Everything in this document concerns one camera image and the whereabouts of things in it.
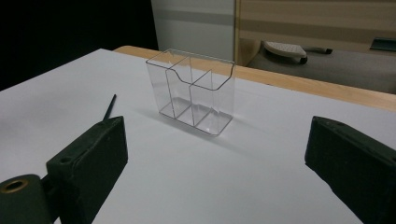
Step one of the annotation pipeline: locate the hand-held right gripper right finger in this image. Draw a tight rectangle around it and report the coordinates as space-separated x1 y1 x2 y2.
304 116 396 224

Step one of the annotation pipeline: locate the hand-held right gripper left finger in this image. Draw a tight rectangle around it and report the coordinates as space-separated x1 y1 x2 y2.
46 115 129 224

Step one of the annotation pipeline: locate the thin black stick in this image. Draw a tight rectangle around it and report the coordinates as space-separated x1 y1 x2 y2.
103 93 118 121

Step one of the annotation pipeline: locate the clear acrylic divided organizer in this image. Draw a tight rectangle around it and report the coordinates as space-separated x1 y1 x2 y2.
145 48 236 137

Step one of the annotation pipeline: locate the dark green object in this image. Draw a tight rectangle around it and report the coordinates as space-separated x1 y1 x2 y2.
369 36 396 52

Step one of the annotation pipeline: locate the grey office chair base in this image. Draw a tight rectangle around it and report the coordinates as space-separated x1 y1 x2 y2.
262 40 309 65

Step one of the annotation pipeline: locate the light wooden frame post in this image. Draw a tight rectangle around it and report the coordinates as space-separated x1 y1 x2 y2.
233 0 243 66

